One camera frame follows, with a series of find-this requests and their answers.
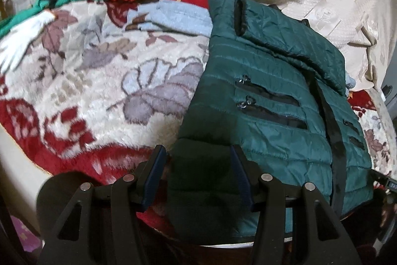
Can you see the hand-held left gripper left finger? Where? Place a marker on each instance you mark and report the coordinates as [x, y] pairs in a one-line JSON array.
[[153, 178]]

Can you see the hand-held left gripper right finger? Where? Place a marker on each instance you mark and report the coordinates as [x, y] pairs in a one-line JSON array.
[[241, 178]]

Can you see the green quilted jacket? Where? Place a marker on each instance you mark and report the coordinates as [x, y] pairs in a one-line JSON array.
[[266, 134]]

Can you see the floral red and cream blanket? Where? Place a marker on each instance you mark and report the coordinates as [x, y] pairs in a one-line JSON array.
[[93, 81]]

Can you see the green and white cloth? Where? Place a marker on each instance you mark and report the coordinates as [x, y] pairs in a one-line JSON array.
[[28, 32]]

